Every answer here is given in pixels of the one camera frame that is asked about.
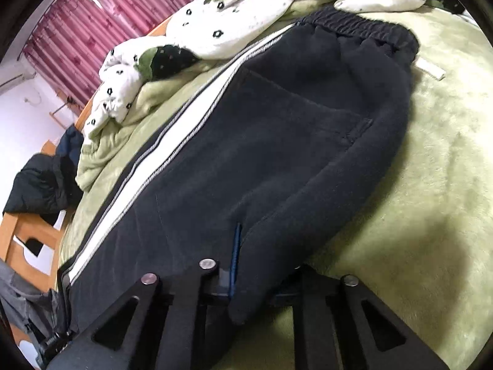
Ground green bed sheet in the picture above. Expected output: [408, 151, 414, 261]
[54, 4, 491, 370]

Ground wooden rack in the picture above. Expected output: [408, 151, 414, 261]
[49, 96, 82, 129]

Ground white air conditioner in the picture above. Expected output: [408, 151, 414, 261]
[0, 64, 37, 94]

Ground white flower-print quilt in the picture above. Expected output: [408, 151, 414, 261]
[85, 0, 472, 137]

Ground dark pants with white stripe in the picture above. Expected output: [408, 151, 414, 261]
[58, 6, 445, 336]

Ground navy garment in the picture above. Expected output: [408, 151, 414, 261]
[57, 123, 84, 175]

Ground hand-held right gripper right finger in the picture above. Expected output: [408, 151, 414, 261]
[270, 264, 451, 370]

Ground pink curtain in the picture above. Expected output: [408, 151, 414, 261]
[23, 0, 205, 109]

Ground wooden bed frame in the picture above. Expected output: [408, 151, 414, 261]
[0, 15, 174, 294]

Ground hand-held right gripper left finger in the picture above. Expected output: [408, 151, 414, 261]
[44, 221, 247, 370]

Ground grey knit garment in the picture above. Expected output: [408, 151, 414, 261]
[0, 260, 62, 340]

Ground black jacket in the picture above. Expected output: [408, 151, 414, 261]
[3, 153, 83, 225]

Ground crumpled green blanket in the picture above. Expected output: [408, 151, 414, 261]
[75, 58, 216, 191]

